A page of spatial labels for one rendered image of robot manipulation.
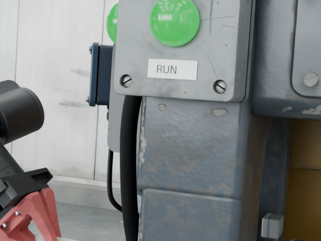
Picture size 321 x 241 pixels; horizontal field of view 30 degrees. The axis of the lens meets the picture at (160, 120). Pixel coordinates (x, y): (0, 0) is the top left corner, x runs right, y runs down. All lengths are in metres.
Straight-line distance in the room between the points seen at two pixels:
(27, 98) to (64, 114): 5.59
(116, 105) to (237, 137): 0.47
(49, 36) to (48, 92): 0.58
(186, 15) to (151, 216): 0.14
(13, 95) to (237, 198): 0.40
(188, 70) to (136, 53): 0.03
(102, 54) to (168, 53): 0.51
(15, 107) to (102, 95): 0.18
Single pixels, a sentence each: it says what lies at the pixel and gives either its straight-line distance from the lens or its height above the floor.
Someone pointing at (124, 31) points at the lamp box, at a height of 1.28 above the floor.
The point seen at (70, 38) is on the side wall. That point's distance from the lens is 6.32.
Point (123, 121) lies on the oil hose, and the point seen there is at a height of 1.22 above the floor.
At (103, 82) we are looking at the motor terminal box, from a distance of 0.86.
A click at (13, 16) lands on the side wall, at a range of 6.70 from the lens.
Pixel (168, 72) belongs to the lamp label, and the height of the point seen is 1.26.
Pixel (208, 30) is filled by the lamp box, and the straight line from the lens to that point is 0.35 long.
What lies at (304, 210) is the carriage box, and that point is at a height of 1.12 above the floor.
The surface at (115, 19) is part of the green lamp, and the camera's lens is 0.38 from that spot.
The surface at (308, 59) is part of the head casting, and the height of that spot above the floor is 1.27.
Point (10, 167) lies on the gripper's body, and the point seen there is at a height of 1.15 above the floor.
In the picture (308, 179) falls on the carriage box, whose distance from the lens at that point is 0.68.
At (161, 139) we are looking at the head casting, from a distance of 0.40.
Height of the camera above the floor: 1.25
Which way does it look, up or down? 3 degrees down
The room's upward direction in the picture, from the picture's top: 4 degrees clockwise
